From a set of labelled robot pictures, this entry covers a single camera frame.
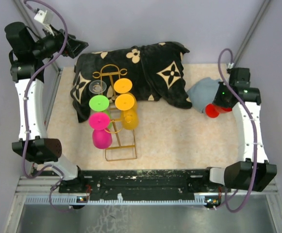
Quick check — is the red plastic wine glass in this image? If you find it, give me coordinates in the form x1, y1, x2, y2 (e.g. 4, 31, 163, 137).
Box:
204, 103, 232, 118

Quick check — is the clear wine glass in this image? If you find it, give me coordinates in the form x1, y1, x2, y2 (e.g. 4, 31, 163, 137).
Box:
89, 80, 107, 94

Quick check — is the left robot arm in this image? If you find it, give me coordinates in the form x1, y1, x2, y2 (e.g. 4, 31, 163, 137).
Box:
4, 22, 88, 193

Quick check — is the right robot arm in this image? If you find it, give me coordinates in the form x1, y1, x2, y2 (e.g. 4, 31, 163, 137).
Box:
202, 67, 277, 192

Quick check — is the orange plastic wine glass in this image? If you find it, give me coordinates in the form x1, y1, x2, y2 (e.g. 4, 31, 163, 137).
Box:
114, 78, 133, 94

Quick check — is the green plastic wine glass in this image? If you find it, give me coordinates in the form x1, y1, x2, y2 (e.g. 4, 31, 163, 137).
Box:
89, 95, 110, 116

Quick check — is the pink plastic wine glass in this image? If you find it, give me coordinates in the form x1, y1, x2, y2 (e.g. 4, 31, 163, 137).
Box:
88, 112, 113, 149

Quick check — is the light blue denim cloth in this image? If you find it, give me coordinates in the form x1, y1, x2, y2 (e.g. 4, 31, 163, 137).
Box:
187, 77, 220, 113

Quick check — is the black patterned plush blanket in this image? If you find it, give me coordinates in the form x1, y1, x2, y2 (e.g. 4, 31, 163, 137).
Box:
70, 42, 192, 123

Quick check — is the gold wire glass rack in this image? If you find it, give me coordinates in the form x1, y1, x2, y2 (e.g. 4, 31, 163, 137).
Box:
93, 64, 137, 162

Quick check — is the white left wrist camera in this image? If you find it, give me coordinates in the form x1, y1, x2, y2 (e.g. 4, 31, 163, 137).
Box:
34, 10, 54, 35

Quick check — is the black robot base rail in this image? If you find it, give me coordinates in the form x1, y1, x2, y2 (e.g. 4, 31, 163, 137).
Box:
59, 169, 225, 201

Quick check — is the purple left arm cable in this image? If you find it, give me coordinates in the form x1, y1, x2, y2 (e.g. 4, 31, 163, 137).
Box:
21, 0, 83, 213

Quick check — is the grey cable duct strip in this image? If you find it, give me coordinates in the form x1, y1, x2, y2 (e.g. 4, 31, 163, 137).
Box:
24, 193, 218, 206

